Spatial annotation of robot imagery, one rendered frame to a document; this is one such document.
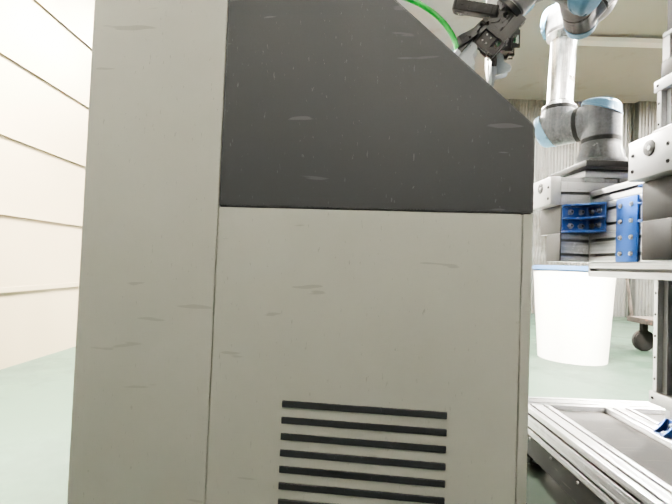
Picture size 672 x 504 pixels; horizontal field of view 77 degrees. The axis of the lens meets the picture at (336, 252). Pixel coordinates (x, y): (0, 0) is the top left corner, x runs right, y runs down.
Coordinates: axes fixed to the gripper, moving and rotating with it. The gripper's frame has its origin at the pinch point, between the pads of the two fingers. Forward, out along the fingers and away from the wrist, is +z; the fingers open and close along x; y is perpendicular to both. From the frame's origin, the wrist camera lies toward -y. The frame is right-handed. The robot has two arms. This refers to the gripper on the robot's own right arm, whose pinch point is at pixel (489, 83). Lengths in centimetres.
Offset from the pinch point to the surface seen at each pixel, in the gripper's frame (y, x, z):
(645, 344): 214, 291, 116
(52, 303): -251, 144, 88
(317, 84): -43, -47, 20
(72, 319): -254, 167, 102
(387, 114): -29, -47, 26
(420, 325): -22, -47, 65
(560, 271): 108, 215, 53
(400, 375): -25, -47, 74
